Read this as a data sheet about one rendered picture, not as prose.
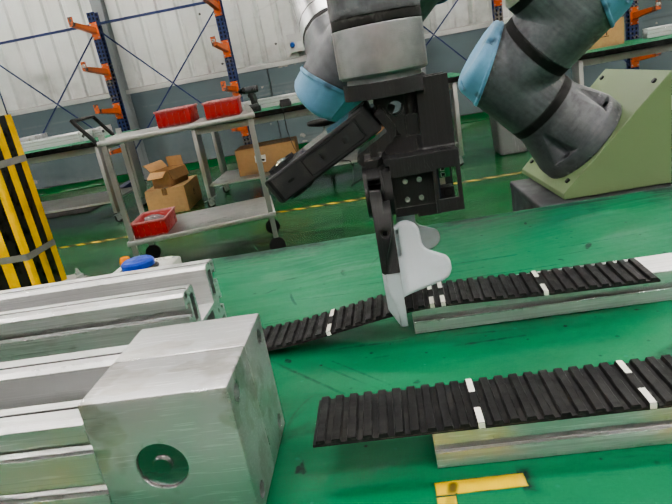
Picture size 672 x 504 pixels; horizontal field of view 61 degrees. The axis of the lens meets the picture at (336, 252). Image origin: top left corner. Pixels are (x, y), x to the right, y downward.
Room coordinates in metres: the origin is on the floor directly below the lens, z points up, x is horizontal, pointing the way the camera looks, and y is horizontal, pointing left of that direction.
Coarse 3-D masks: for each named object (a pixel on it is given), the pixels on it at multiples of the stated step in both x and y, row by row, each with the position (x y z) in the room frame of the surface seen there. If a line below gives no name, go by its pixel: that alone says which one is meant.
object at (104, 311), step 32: (32, 288) 0.59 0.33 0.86; (64, 288) 0.58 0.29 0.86; (96, 288) 0.57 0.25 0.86; (128, 288) 0.57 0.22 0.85; (160, 288) 0.51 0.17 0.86; (192, 288) 0.51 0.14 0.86; (0, 320) 0.51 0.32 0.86; (32, 320) 0.50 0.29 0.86; (64, 320) 0.50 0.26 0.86; (96, 320) 0.50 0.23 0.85; (128, 320) 0.50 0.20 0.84; (160, 320) 0.49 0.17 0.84; (192, 320) 0.49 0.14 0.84; (0, 352) 0.51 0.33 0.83; (32, 352) 0.50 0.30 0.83; (64, 352) 0.50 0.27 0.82
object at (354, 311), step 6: (360, 300) 0.54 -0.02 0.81; (348, 306) 0.53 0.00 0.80; (354, 306) 0.53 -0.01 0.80; (360, 306) 0.52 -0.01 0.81; (348, 312) 0.52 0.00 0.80; (354, 312) 0.52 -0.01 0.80; (360, 312) 0.51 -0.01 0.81; (348, 318) 0.50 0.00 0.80; (354, 318) 0.50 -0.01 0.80; (360, 318) 0.49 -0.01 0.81; (348, 324) 0.49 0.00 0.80; (354, 324) 0.49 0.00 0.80; (360, 324) 0.49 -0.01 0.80
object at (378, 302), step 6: (372, 300) 0.53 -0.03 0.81; (378, 300) 0.52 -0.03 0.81; (384, 300) 0.52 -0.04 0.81; (366, 306) 0.52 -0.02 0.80; (372, 306) 0.51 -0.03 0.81; (378, 306) 0.50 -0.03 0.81; (384, 306) 0.51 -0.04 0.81; (366, 312) 0.50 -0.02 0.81; (372, 312) 0.50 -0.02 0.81; (378, 312) 0.49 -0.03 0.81; (366, 318) 0.49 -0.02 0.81; (372, 318) 0.49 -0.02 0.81; (378, 318) 0.48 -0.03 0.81
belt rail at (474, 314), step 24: (648, 264) 0.49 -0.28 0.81; (624, 288) 0.47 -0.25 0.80; (648, 288) 0.47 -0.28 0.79; (432, 312) 0.49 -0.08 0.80; (456, 312) 0.49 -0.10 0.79; (480, 312) 0.49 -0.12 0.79; (504, 312) 0.48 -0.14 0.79; (528, 312) 0.48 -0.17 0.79; (552, 312) 0.48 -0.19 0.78; (576, 312) 0.48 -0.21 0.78
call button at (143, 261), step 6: (132, 258) 0.69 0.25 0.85; (138, 258) 0.68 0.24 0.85; (144, 258) 0.68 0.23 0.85; (150, 258) 0.67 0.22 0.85; (126, 264) 0.66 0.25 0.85; (132, 264) 0.66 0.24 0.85; (138, 264) 0.66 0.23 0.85; (144, 264) 0.66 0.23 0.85; (150, 264) 0.67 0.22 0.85; (126, 270) 0.66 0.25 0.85; (132, 270) 0.66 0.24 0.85
